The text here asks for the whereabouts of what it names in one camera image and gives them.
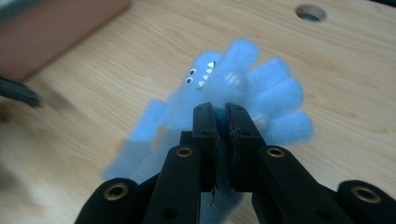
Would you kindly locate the blue knit glove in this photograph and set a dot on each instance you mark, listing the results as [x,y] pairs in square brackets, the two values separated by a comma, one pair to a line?
[274,93]

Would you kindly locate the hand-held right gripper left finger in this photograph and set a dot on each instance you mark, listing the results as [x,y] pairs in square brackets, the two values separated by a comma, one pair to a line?
[186,174]

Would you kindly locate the pink plastic basin grey rim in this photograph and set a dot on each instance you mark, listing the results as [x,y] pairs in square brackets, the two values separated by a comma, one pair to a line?
[53,34]

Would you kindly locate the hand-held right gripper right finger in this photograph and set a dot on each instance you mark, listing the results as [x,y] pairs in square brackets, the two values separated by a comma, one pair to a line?
[267,183]

